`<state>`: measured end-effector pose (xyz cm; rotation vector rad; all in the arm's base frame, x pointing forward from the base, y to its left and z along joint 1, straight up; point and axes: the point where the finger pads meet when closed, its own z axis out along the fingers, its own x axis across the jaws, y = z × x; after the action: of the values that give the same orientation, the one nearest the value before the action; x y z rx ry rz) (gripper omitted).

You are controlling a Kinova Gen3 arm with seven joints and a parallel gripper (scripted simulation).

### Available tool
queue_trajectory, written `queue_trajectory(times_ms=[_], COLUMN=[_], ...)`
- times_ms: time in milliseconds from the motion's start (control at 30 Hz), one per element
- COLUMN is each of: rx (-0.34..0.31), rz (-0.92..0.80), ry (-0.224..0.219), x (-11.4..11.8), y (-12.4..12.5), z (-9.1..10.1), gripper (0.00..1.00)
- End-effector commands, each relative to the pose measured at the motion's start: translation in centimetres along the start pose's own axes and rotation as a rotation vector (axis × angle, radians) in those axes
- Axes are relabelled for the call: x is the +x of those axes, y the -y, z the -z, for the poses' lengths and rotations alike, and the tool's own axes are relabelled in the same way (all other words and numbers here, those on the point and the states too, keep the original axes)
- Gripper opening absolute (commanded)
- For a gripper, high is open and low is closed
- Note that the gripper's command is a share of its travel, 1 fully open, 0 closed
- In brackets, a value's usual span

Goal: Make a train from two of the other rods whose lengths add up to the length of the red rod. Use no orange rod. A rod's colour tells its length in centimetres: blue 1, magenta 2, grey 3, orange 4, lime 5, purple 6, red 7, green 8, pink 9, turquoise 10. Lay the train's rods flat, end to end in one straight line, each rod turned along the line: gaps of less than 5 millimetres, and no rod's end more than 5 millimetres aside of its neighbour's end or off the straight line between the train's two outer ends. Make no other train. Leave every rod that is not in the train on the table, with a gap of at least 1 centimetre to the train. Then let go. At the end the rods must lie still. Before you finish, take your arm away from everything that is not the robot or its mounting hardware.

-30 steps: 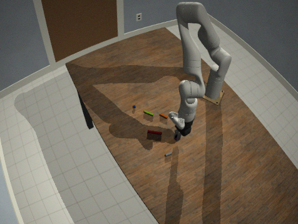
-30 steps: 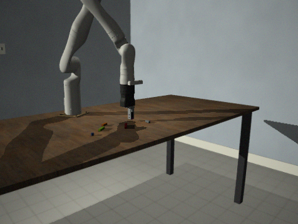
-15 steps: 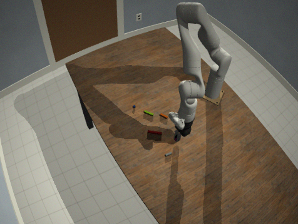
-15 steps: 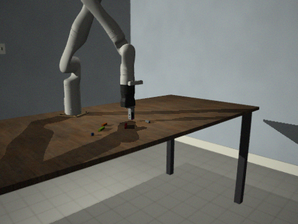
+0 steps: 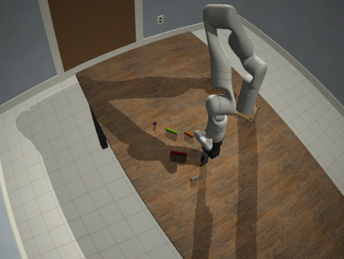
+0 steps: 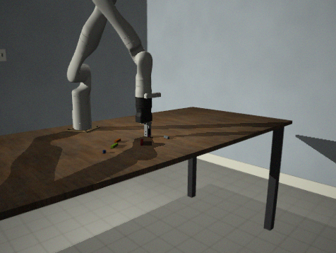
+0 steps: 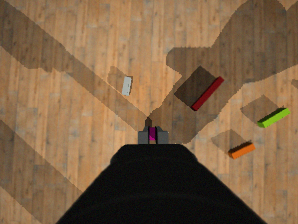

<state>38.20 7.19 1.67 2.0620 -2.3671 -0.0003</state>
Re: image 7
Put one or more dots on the small magenta block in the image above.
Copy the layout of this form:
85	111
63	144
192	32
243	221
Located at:
152	133

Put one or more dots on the lime green rod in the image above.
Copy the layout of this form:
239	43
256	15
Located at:
273	117

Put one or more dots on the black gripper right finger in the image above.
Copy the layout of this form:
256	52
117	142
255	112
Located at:
161	137

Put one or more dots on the grey rod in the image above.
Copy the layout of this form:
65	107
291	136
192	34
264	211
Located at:
126	86

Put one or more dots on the red rod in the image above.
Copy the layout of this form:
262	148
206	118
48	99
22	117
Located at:
207	93

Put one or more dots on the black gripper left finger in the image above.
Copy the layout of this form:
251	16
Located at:
144	136

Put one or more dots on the orange rod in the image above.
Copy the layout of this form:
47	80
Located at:
241	150

